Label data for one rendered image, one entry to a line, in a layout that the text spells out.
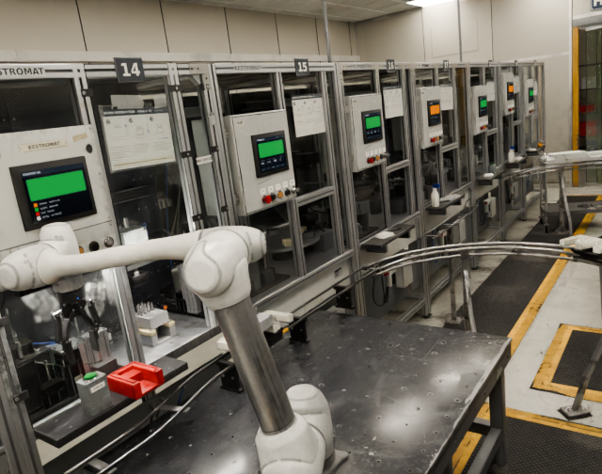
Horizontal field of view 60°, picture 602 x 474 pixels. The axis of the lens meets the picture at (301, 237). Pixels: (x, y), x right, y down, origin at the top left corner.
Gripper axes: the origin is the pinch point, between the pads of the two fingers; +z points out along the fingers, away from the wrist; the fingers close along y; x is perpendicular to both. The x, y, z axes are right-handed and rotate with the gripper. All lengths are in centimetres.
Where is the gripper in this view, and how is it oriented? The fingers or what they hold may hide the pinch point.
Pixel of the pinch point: (82, 348)
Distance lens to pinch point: 186.8
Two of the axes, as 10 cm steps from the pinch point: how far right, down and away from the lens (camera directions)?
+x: 8.2, 0.4, -5.8
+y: -5.7, 2.5, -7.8
